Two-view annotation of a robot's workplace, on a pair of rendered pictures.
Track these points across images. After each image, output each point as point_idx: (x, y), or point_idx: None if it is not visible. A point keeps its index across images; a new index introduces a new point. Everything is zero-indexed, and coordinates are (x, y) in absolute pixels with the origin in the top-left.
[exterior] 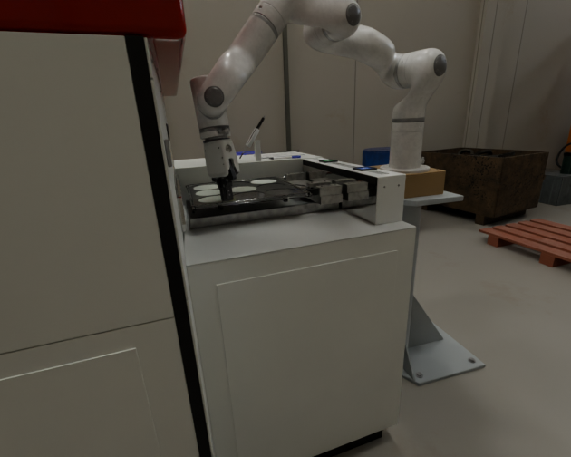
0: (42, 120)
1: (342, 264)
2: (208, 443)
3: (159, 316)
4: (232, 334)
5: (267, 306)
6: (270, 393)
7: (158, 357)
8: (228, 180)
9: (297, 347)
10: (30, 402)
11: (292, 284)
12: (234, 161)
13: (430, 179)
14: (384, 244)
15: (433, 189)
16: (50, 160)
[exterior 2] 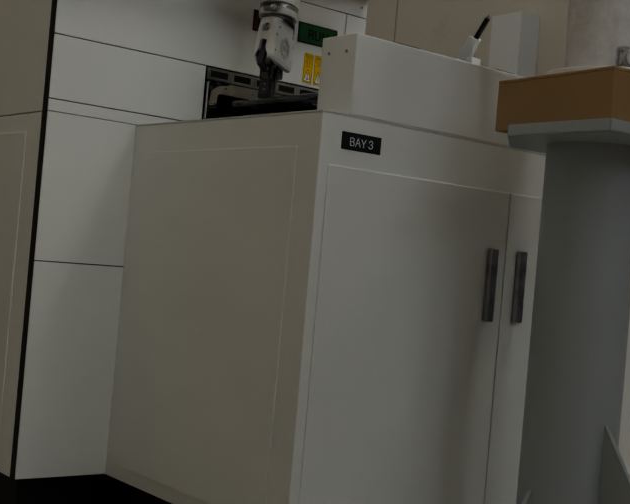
0: None
1: (236, 153)
2: (33, 255)
3: (37, 108)
4: (146, 221)
5: (172, 195)
6: (158, 333)
7: (31, 145)
8: (260, 68)
9: (187, 272)
10: None
11: (193, 169)
12: (266, 43)
13: (578, 88)
14: (283, 132)
15: (586, 112)
16: None
